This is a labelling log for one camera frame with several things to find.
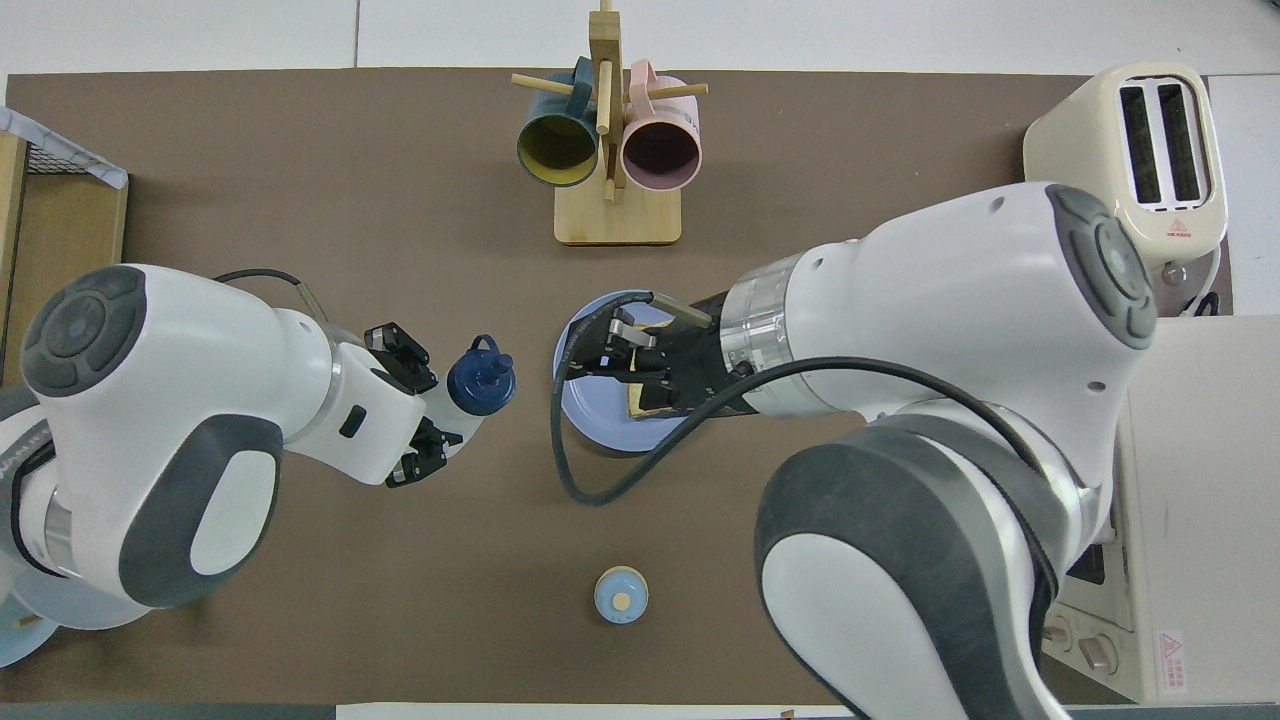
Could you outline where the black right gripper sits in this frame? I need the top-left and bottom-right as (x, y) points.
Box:
(572, 293), (749, 417)

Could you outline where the toasted bread slice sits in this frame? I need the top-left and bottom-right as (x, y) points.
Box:
(625, 308), (701, 421)

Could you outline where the translucent seasoning bottle blue cap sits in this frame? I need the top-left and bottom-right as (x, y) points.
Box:
(418, 334), (518, 461)

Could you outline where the blue round plate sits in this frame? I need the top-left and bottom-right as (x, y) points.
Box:
(553, 290), (701, 456)

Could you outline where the light blue plate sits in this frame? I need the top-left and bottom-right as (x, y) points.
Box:
(0, 610), (59, 669)

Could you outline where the wooden mug tree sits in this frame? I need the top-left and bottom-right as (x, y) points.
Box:
(510, 0), (709, 247)

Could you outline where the brown table mat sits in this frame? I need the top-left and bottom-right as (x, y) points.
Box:
(0, 68), (1236, 706)

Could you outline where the pink mug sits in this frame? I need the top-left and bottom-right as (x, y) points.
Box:
(620, 60), (703, 193)

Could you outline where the dark teal mug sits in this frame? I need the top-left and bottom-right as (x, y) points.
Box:
(516, 57), (601, 189)

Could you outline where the small blue round lid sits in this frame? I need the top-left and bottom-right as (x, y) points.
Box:
(594, 566), (650, 626)

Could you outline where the cream two-slot toaster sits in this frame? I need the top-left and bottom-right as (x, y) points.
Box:
(1022, 62), (1229, 293)

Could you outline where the white toaster oven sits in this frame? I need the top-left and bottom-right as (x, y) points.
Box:
(1040, 316), (1280, 705)

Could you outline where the wooden shelf with wire basket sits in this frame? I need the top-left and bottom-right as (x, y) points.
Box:
(0, 105), (131, 386)

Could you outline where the toaster power cable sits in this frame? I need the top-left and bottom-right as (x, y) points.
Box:
(1180, 245), (1223, 317)

